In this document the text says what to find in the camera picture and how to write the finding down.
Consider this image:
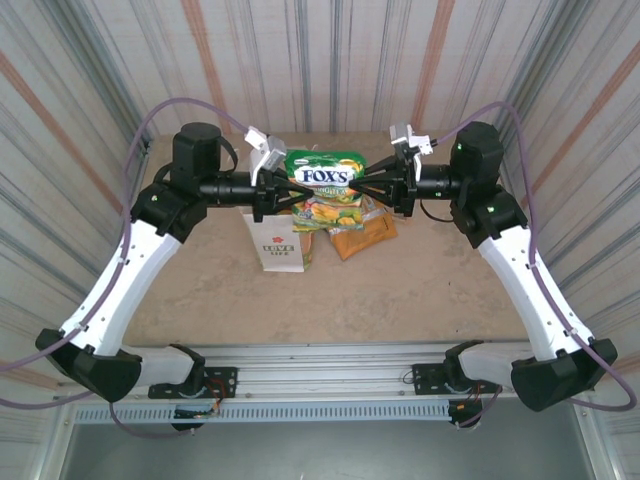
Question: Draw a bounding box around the green Fox's candy bag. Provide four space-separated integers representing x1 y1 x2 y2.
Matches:
283 148 367 207

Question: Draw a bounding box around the yellow-green Fox's candy bag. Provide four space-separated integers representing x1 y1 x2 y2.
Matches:
291 195 367 235

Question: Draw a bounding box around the orange snack packet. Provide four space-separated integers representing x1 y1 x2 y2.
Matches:
327 194 400 262

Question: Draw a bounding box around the white paper bag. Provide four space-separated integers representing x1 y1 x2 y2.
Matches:
241 202 315 274

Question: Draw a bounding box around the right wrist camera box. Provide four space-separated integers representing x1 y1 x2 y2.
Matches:
388 122 434 156

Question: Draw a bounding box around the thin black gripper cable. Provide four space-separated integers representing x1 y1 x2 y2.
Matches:
418 198 456 223

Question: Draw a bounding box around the aluminium rail frame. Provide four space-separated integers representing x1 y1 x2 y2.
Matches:
51 341 597 404

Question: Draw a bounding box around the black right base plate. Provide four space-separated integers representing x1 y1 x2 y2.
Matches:
409 363 503 397

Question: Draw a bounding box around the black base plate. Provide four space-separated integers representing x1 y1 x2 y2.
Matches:
409 363 503 397
147 366 239 400

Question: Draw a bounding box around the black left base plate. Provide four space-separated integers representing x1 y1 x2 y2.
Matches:
147 366 239 400

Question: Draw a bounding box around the grey slotted cable duct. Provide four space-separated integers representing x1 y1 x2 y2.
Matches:
72 402 451 425

